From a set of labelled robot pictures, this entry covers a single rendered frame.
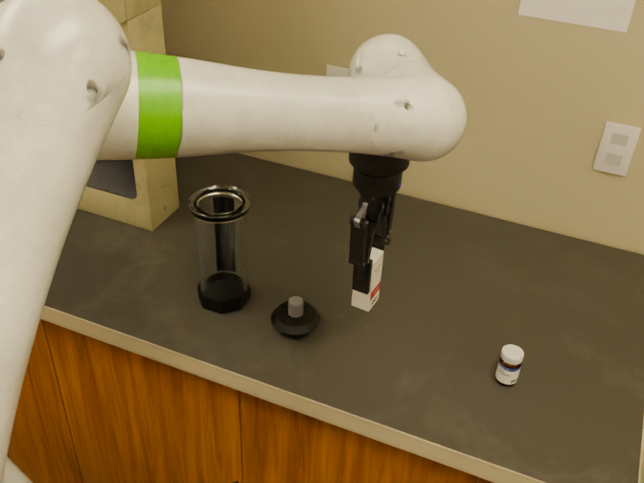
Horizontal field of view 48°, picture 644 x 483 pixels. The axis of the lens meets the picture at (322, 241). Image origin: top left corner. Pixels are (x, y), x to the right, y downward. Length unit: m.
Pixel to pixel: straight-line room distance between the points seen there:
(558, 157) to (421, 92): 0.84
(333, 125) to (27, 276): 0.39
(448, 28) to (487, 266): 0.51
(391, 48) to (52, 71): 0.51
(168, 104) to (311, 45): 1.00
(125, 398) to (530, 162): 1.02
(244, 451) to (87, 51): 1.04
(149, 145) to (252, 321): 0.66
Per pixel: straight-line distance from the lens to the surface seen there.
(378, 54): 1.00
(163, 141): 0.80
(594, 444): 1.30
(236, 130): 0.81
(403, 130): 0.88
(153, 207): 1.63
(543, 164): 1.71
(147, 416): 1.60
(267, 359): 1.32
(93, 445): 1.81
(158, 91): 0.79
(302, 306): 1.34
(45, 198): 0.61
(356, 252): 1.14
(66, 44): 0.62
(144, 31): 1.49
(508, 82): 1.64
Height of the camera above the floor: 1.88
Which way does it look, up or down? 36 degrees down
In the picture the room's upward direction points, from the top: 3 degrees clockwise
